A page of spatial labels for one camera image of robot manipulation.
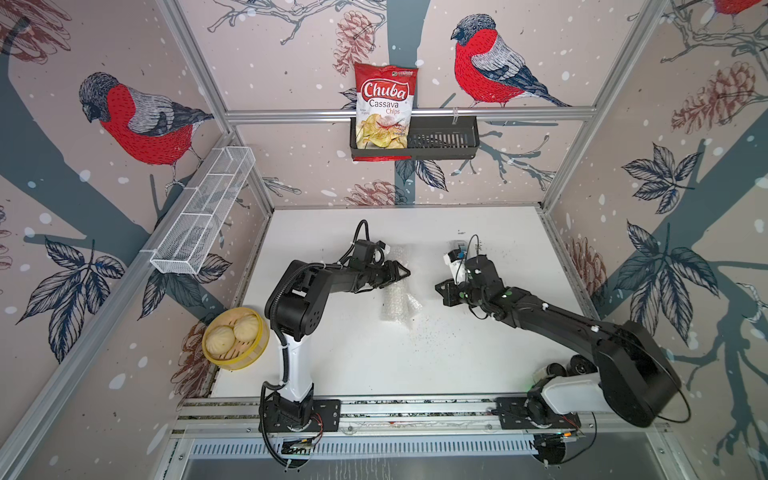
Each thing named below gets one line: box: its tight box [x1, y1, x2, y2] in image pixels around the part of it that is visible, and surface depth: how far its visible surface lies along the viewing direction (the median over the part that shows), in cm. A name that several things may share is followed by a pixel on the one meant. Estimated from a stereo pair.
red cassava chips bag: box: [353, 62, 419, 162], surface depth 86 cm
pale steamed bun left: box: [206, 325, 235, 358], surface depth 83 cm
